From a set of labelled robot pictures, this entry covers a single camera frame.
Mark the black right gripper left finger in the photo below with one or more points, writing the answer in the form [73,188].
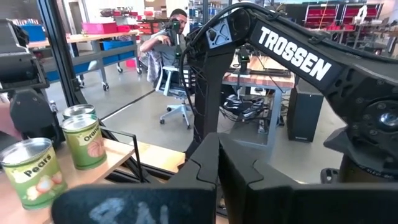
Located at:
[155,205]

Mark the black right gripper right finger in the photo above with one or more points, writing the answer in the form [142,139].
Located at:
[280,205]

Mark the green labelled tin can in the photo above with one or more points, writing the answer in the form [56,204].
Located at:
[82,146]
[31,174]
[79,110]

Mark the black background robot arm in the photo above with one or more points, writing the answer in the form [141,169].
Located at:
[243,59]
[175,34]

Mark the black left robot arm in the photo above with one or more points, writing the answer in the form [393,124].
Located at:
[292,56]

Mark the wooden shelf with black legs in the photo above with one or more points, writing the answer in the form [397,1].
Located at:
[115,152]

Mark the black computer tower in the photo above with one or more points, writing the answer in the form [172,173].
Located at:
[304,109]

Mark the white office chair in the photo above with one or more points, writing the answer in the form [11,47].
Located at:
[174,88]

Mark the wooden desk with grey legs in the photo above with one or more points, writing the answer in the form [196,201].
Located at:
[258,79]

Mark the person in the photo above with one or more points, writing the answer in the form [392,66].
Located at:
[163,46]

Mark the black bulky device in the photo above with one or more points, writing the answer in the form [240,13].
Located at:
[28,109]

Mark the grey workbench with wheels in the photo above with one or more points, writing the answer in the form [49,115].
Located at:
[93,57]

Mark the blue storage bin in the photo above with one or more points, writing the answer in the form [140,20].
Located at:
[116,44]

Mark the pink storage bin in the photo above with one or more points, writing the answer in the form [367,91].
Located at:
[99,28]

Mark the rack with red bins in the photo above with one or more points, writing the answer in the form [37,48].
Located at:
[323,14]

